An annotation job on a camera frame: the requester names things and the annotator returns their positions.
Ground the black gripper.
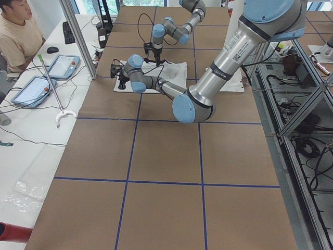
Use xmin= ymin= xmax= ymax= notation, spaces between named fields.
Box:
xmin=144 ymin=42 xmax=163 ymax=67
xmin=110 ymin=59 xmax=127 ymax=90

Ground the grey cartoon print t-shirt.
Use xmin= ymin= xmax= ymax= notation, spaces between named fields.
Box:
xmin=113 ymin=62 xmax=187 ymax=94

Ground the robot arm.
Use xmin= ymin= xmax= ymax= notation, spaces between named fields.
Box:
xmin=110 ymin=1 xmax=306 ymax=123
xmin=144 ymin=0 xmax=206 ymax=66

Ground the far teach pendant tablet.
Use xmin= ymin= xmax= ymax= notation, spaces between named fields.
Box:
xmin=47 ymin=55 xmax=80 ymax=80

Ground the teach pendant tablet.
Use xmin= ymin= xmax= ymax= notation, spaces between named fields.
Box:
xmin=47 ymin=55 xmax=80 ymax=80
xmin=11 ymin=76 xmax=52 ymax=108

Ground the black keyboard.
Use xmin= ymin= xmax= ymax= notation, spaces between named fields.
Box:
xmin=62 ymin=21 xmax=75 ymax=44

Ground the metal reacher grabber tool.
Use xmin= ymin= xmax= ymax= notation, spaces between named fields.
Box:
xmin=37 ymin=54 xmax=77 ymax=128

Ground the black computer mouse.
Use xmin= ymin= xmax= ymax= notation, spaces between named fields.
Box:
xmin=46 ymin=46 xmax=59 ymax=54

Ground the near teach pendant tablet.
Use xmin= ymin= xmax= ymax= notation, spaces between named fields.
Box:
xmin=11 ymin=76 xmax=52 ymax=108

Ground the seated person beige shirt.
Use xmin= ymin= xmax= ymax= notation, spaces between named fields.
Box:
xmin=1 ymin=1 xmax=45 ymax=73

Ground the clear plastic bag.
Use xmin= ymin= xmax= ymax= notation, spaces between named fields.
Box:
xmin=1 ymin=181 xmax=47 ymax=214

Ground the aluminium frame post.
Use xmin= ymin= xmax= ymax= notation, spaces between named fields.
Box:
xmin=59 ymin=0 xmax=97 ymax=80

